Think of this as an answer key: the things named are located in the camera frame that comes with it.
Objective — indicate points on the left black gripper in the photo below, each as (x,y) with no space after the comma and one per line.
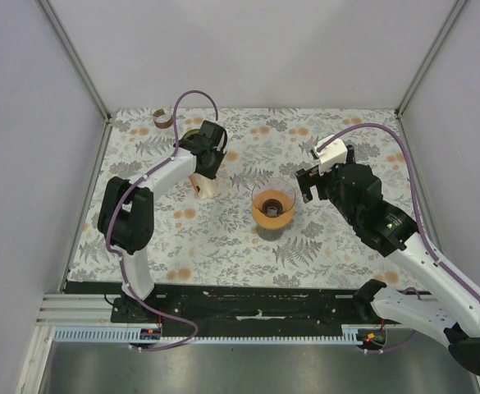
(212,172)

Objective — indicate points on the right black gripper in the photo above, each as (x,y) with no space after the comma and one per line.
(311,177)

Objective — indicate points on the orange coffee filter pack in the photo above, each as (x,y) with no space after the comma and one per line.
(204,188)

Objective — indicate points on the grey glass carafe wooden collar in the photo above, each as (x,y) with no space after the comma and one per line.
(271,229)

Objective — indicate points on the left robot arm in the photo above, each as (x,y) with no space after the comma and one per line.
(126,218)

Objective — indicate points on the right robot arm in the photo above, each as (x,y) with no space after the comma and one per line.
(454,320)

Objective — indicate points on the green glass dripper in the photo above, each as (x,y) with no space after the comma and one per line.
(189,135)

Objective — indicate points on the clear glass carafe brown collar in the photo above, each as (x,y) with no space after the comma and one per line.
(162,118)

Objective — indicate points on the floral patterned table mat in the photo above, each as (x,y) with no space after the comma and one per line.
(216,242)

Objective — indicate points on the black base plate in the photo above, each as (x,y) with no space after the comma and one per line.
(246,312)

